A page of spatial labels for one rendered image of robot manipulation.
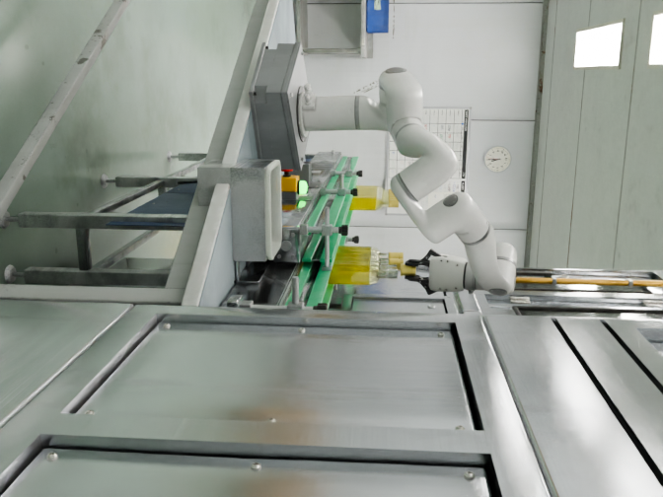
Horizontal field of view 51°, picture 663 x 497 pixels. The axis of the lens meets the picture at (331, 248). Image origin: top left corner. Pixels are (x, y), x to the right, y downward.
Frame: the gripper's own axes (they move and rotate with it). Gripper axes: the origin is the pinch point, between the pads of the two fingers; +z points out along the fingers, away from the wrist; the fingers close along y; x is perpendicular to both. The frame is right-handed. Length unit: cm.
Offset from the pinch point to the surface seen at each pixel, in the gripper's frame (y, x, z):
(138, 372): 23, 127, 3
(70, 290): 12, 77, 55
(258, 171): 33, 45, 26
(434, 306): -12.1, -5.7, -5.7
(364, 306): -12.4, 0.4, 14.0
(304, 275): 4.7, 29.8, 21.6
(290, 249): 10.1, 26.0, 26.9
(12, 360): 24, 131, 17
